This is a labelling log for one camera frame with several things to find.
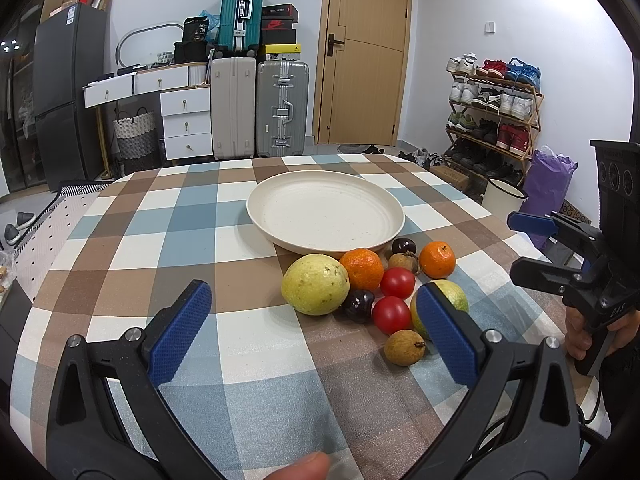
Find right hand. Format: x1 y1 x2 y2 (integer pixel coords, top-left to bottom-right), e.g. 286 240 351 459
564 303 640 362

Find dark cherry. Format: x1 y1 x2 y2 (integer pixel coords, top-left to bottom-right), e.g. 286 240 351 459
342 289 375 324
392 237 416 255

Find wooden door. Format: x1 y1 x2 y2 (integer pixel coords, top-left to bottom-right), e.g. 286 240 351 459
312 0 412 146

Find small orange tangerine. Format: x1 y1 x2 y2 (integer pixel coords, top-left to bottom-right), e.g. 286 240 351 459
419 240 457 280

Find stacked shoe boxes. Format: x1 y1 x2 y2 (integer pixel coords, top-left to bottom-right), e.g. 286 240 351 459
260 3 302 61

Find purple bag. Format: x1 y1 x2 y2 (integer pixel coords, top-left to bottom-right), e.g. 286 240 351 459
519 145 580 252

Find woven laundry basket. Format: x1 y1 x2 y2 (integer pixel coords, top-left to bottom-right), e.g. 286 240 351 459
113 106 160 174

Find white bucket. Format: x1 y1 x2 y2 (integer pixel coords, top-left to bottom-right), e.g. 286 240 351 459
482 179 528 222

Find beige suitcase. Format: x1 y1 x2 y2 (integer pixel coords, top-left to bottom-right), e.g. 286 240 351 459
209 58 256 160

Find left hand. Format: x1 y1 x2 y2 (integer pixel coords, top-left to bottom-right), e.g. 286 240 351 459
265 452 331 480

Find large orange tangerine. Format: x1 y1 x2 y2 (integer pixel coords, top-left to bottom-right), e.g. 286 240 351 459
340 248 385 292

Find red tomato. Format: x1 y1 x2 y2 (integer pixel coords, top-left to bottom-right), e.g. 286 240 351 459
372 296 411 336
380 268 416 299

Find cardboard box on floor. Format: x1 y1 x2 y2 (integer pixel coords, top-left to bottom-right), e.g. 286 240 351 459
430 165 470 192

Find grey slippers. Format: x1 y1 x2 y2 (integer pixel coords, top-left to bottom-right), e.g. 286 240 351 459
4 211 36 247

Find brown longan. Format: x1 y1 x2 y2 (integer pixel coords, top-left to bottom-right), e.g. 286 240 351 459
388 252 420 274

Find teal suitcase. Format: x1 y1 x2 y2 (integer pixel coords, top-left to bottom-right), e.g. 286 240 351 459
216 0 264 58

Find dark cherry front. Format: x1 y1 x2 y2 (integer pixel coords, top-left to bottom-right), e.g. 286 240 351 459
342 289 375 324

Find wooden shoe rack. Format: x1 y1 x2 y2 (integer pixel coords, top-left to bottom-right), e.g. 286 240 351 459
444 52 544 188

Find silver suitcase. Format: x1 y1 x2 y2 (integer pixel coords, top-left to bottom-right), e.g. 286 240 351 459
255 60 309 157

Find cream round plate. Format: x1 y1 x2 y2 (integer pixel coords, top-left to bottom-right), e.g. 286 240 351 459
246 170 406 257

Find brown small pear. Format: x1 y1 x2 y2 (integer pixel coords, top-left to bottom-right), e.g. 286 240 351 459
384 330 426 366

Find white drawer desk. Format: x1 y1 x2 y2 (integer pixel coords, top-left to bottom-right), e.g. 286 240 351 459
84 62 214 162

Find black refrigerator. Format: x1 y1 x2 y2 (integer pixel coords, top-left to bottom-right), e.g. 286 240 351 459
32 3 106 192

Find checkered tablecloth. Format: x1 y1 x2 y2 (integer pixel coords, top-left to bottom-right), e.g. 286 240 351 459
8 153 609 480

